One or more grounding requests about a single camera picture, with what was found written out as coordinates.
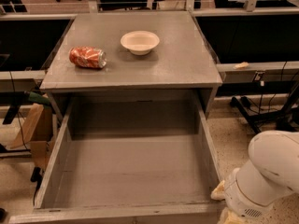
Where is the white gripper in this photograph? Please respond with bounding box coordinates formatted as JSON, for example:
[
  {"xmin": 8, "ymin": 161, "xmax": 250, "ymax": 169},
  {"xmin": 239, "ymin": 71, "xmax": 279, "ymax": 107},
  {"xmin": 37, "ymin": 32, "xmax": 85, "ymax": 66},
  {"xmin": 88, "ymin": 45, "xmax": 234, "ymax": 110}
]
[{"xmin": 210, "ymin": 161, "xmax": 295, "ymax": 224}]

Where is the grey top drawer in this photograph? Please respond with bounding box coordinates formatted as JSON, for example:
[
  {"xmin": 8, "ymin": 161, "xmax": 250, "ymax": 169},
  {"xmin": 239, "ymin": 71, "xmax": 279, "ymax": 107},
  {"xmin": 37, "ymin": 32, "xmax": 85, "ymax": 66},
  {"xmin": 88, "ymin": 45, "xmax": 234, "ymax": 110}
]
[{"xmin": 9, "ymin": 91, "xmax": 224, "ymax": 224}]

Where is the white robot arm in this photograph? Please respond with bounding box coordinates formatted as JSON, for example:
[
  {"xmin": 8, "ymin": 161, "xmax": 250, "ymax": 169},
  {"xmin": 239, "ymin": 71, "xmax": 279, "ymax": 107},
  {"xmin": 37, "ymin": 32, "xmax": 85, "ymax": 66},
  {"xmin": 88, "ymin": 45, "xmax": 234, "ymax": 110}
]
[{"xmin": 211, "ymin": 131, "xmax": 299, "ymax": 224}]

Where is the grey drawer cabinet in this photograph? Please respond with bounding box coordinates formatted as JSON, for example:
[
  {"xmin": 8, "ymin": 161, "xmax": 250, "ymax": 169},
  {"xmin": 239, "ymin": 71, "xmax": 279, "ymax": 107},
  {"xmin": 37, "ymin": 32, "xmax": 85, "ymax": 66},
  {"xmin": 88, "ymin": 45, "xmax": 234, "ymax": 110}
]
[{"xmin": 42, "ymin": 12, "xmax": 221, "ymax": 135}]

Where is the black stand base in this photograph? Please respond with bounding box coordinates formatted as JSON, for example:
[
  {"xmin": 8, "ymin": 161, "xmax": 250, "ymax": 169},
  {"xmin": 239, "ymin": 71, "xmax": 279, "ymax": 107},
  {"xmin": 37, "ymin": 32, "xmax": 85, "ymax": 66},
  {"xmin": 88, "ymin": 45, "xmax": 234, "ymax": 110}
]
[{"xmin": 230, "ymin": 81, "xmax": 299, "ymax": 133}]

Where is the small cream scrap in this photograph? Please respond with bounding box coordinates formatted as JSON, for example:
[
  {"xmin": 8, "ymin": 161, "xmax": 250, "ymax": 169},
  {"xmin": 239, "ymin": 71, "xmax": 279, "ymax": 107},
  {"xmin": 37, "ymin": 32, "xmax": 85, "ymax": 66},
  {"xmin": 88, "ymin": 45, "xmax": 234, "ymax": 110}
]
[{"xmin": 234, "ymin": 62, "xmax": 249, "ymax": 69}]

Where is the white paper bowl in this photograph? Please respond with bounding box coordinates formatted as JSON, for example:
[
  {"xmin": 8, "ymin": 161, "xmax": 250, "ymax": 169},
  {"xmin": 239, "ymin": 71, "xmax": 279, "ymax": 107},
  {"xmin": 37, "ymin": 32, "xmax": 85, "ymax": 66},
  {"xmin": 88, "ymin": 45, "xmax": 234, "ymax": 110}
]
[{"xmin": 121, "ymin": 31, "xmax": 160, "ymax": 55}]

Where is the cardboard box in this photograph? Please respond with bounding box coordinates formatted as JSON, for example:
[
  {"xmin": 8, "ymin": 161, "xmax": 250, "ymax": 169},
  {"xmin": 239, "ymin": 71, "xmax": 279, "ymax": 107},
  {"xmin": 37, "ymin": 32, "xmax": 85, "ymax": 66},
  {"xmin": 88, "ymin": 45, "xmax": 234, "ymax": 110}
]
[{"xmin": 10, "ymin": 104, "xmax": 53, "ymax": 170}]

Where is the crushed orange soda can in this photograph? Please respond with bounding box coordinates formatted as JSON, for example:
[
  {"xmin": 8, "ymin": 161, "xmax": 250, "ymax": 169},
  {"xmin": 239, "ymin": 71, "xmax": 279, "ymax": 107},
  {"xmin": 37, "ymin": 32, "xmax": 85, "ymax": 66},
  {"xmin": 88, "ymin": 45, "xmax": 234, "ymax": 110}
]
[{"xmin": 69, "ymin": 47, "xmax": 107, "ymax": 69}]

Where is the black floor cable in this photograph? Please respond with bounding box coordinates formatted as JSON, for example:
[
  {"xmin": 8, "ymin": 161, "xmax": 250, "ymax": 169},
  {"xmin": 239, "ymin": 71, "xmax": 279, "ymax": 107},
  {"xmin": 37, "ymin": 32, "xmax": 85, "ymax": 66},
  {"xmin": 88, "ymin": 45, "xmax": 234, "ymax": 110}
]
[{"xmin": 30, "ymin": 167, "xmax": 43, "ymax": 207}]

